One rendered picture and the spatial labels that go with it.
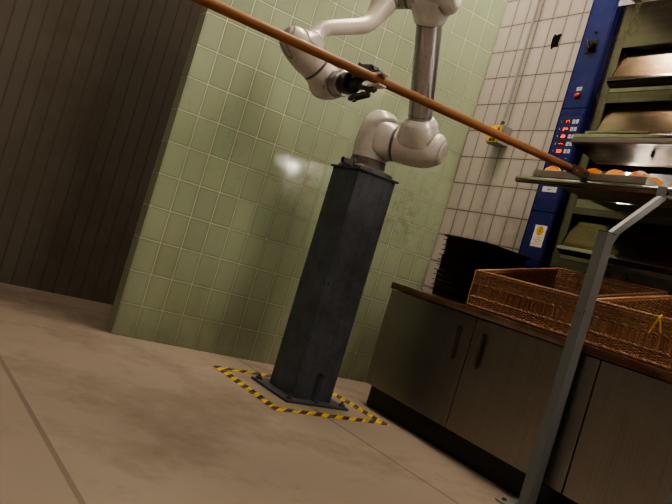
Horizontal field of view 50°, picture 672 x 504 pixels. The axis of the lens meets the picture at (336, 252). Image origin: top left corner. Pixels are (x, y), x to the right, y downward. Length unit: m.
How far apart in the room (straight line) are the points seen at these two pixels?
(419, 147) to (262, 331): 1.26
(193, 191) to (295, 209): 0.53
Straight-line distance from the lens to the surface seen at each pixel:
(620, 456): 2.41
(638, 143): 3.15
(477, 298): 2.98
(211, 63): 3.42
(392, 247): 3.91
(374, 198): 3.06
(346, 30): 2.72
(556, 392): 2.50
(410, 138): 3.00
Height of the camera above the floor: 0.63
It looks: level
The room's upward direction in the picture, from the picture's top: 17 degrees clockwise
